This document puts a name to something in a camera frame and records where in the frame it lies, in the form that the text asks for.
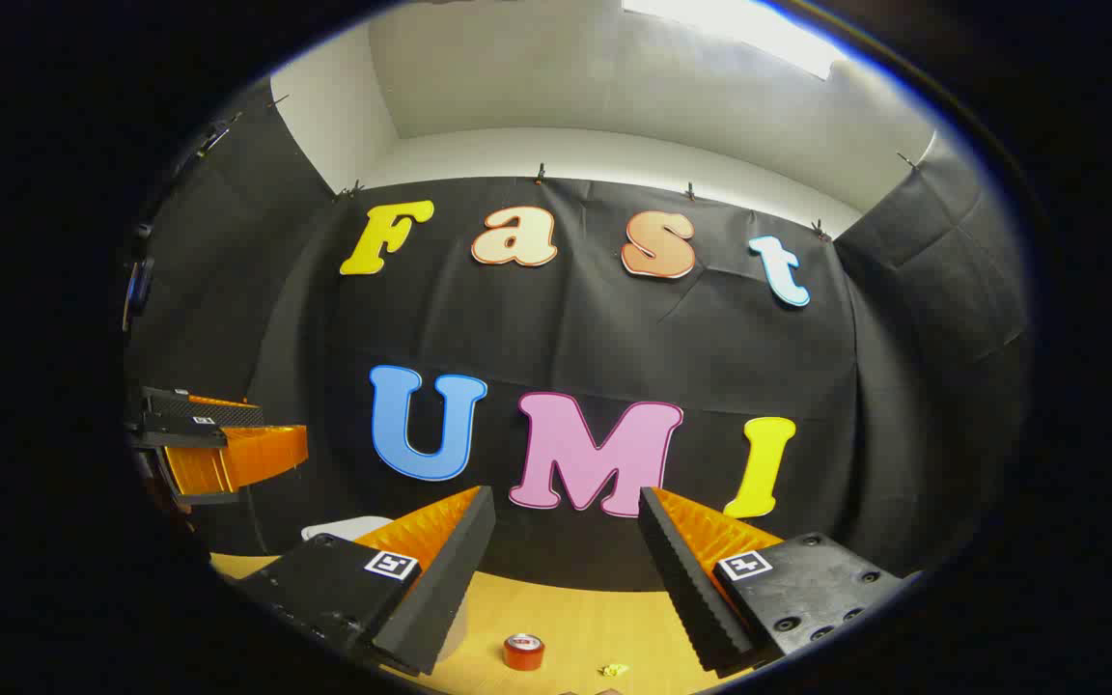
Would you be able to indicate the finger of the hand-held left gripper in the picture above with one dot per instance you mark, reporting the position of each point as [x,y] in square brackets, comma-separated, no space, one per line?
[199,417]
[247,454]

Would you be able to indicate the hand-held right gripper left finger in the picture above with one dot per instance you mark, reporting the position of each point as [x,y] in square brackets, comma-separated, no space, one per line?
[450,579]

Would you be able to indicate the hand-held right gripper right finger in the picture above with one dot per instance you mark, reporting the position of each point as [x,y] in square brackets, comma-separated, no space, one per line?
[686,589]

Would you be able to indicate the red pop can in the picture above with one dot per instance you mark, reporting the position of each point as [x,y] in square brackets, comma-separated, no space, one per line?
[523,654]

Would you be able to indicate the yellow paper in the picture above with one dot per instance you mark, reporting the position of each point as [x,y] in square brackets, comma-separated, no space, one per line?
[614,669]

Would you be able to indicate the grey desktop garbage bin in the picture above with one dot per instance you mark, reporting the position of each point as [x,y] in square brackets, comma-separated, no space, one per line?
[344,528]

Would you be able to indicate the wooden desktop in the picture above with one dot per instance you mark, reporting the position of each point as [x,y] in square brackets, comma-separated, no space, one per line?
[575,618]

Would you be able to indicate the black backdrop cloth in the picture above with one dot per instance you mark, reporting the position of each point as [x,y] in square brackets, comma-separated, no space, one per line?
[604,328]

